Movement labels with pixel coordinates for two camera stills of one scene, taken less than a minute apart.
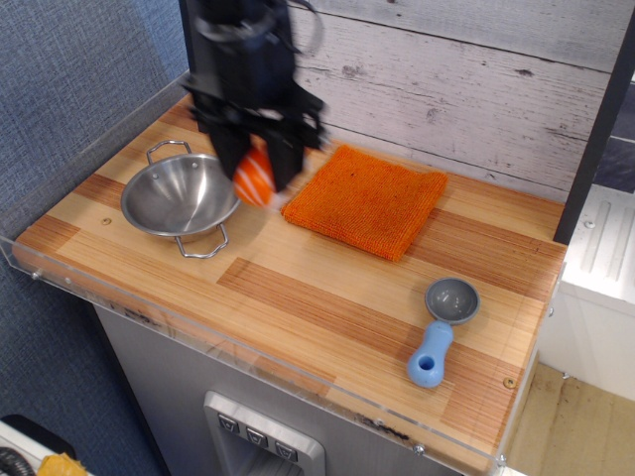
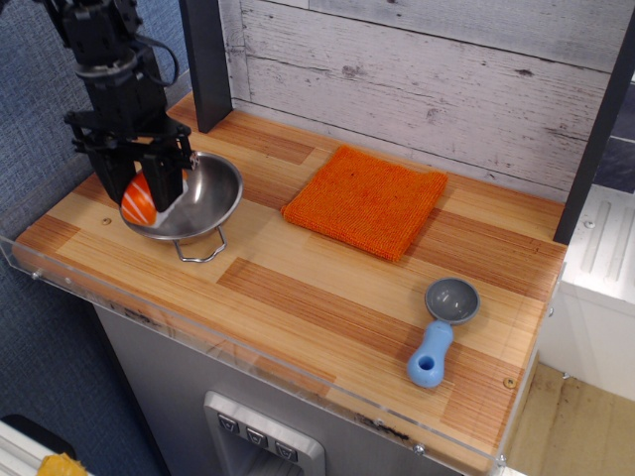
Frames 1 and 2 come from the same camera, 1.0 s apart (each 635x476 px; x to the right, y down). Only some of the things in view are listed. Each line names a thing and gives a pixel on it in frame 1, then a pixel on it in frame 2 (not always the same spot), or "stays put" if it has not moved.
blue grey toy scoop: [448, 301] stays put
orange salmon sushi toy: [254, 180] → [138, 206]
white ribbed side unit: [589, 332] stays put
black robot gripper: [243, 87] → [126, 118]
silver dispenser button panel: [247, 443] stays put
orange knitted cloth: [370, 203] stays put
